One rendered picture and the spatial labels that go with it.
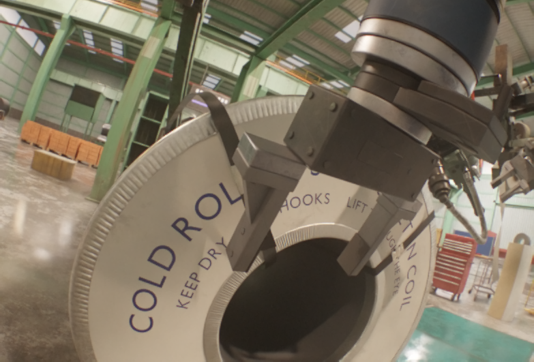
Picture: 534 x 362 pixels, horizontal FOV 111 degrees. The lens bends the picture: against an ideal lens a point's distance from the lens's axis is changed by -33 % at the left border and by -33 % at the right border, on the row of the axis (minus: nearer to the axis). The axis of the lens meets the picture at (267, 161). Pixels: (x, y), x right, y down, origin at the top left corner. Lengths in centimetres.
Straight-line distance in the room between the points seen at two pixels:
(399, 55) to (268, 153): 10
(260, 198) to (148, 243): 41
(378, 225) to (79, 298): 57
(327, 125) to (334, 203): 54
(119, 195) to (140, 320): 28
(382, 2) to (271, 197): 16
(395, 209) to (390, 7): 18
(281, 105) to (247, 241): 45
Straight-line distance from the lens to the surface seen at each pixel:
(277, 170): 17
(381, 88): 20
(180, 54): 144
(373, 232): 29
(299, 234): 65
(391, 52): 19
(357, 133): 18
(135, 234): 57
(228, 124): 54
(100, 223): 57
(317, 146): 17
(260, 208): 19
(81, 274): 61
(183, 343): 69
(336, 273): 106
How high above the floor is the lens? 109
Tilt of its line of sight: 6 degrees up
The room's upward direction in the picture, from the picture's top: 16 degrees clockwise
